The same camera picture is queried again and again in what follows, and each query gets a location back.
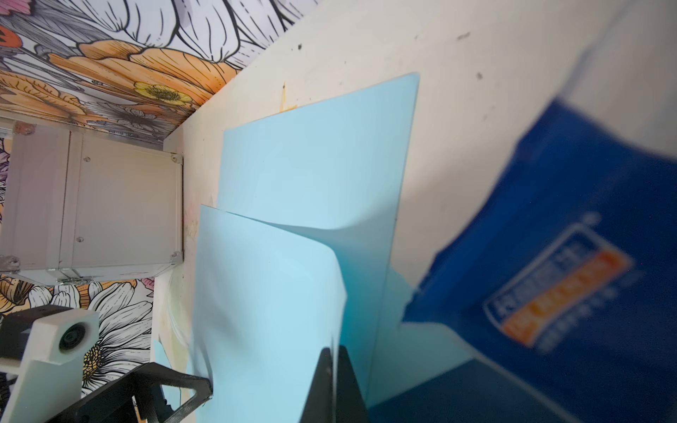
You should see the silver aluminium case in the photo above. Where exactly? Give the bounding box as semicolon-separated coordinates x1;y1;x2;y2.
1;127;183;287

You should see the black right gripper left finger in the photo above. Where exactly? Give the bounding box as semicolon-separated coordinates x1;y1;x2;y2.
300;347;334;423

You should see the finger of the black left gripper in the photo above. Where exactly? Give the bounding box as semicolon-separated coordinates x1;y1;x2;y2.
51;362;213;423

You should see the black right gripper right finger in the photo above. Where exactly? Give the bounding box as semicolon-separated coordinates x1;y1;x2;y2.
335;345;370;423

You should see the light blue paper sheet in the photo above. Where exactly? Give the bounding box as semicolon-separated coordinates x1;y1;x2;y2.
190;206;347;422

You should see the blue gauze bandage packet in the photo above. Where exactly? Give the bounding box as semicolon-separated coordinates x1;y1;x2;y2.
401;0;677;423

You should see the light blue paper far right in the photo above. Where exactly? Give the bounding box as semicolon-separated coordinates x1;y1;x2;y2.
217;73;420;392

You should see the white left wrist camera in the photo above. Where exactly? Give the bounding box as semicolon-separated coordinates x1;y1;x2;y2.
1;305;100;422

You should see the dark blue paper large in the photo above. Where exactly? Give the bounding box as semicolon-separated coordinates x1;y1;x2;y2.
368;360;562;423

